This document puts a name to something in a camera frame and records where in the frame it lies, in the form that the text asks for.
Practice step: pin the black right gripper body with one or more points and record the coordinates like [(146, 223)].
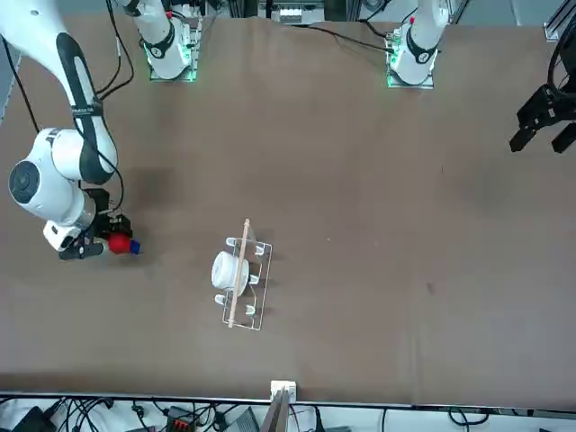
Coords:
[(101, 220)]

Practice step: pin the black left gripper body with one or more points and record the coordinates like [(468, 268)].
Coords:
[(564, 103)]

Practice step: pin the red wooden cube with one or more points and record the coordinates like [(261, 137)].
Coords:
[(119, 244)]

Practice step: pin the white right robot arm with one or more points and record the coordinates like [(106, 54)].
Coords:
[(54, 180)]

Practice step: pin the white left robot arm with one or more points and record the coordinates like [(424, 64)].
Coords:
[(416, 45)]

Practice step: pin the blue wooden cube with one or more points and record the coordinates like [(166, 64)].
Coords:
[(136, 246)]

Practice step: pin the white ceramic cup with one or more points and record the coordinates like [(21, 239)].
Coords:
[(227, 272)]

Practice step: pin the wooden stick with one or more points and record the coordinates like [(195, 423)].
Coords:
[(238, 274)]

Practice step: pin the black power adapter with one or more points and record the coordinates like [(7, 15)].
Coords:
[(31, 418)]

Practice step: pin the black and red device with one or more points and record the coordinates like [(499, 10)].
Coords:
[(182, 418)]

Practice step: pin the small white box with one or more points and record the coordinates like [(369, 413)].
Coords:
[(283, 389)]

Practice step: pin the grey flat device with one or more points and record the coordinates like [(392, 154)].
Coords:
[(246, 420)]

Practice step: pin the grey upright panel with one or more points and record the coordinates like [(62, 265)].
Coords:
[(276, 414)]

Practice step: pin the white power strip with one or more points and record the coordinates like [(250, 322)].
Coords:
[(290, 15)]

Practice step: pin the aluminium frame profile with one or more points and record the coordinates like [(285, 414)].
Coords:
[(560, 20)]

